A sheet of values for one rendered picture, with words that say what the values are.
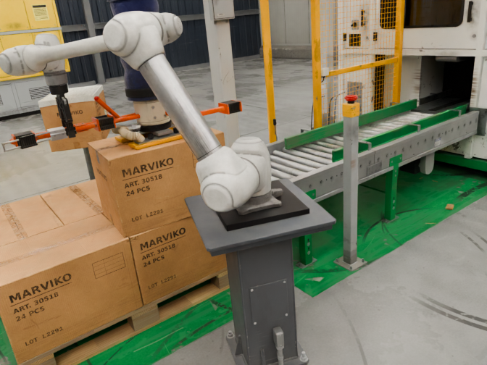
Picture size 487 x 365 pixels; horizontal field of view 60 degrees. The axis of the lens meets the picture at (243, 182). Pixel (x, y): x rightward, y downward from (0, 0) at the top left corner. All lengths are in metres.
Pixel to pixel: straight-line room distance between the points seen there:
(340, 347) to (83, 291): 1.23
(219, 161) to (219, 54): 2.18
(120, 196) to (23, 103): 7.52
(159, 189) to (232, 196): 0.76
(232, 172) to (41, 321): 1.17
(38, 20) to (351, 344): 8.41
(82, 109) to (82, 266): 1.71
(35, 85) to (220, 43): 6.39
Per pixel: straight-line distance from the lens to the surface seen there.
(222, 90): 3.58
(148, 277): 2.27
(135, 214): 2.11
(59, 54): 1.83
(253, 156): 1.59
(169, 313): 2.46
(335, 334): 2.26
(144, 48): 1.49
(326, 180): 2.62
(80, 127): 2.09
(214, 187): 1.41
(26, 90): 9.48
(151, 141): 2.10
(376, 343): 2.24
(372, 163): 2.93
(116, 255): 2.14
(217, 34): 3.54
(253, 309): 1.86
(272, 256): 1.75
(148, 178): 2.08
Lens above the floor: 1.49
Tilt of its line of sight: 21 degrees down
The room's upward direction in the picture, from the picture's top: 5 degrees counter-clockwise
